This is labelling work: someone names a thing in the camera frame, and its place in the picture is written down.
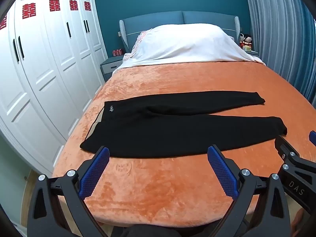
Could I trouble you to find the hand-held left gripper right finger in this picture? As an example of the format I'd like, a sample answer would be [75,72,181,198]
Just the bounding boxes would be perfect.
[207,145,290,237]

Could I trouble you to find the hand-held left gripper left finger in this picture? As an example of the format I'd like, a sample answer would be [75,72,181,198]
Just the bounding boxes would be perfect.
[27,146,110,237]

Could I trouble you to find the black pants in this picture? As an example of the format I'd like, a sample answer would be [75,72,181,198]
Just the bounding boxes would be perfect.
[79,91,288,159]

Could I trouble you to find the orange plush blanket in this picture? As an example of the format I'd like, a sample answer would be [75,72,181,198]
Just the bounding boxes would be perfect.
[52,60,316,228]

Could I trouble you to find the grey blue curtain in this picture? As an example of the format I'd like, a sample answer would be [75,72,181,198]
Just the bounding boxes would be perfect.
[243,0,316,102]

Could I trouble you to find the white wardrobe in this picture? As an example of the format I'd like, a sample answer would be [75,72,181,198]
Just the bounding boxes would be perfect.
[0,0,106,176]

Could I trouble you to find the white pillow cover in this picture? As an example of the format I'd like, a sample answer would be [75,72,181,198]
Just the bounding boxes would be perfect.
[116,23,266,73]

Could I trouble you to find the pink lace pillow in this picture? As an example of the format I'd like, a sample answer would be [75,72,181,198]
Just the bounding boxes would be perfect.
[123,30,151,62]

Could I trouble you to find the blue bed headboard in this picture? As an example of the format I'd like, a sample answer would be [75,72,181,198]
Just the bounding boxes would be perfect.
[119,10,240,55]

